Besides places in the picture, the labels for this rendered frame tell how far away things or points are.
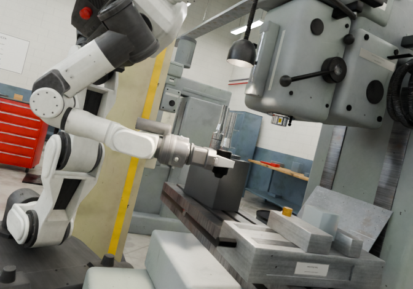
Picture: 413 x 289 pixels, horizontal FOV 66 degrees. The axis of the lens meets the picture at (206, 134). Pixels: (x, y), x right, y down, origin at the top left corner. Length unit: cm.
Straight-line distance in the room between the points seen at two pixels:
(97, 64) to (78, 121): 15
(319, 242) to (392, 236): 46
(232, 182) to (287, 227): 45
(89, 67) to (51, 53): 900
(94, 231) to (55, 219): 135
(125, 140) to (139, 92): 172
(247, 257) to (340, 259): 21
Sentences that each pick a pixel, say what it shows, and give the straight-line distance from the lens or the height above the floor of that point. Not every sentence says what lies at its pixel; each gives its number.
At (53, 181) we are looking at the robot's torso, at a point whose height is 91.
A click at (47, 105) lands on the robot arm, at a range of 88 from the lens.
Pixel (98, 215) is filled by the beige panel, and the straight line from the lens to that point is 266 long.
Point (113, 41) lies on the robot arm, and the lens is 87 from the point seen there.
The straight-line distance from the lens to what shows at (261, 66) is 92.
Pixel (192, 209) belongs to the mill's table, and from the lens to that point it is 112.
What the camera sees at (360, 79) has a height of 146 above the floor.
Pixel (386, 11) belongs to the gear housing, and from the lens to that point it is 111.
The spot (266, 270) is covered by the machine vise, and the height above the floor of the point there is 98.
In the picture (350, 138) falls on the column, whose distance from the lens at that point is 127.
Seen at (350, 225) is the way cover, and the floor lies 103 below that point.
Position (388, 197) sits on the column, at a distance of 115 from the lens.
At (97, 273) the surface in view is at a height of 75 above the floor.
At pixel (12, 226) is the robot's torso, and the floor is 67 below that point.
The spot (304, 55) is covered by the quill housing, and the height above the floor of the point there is 147.
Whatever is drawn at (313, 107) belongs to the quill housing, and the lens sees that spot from 92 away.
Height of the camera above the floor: 120
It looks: level
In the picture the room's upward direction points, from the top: 14 degrees clockwise
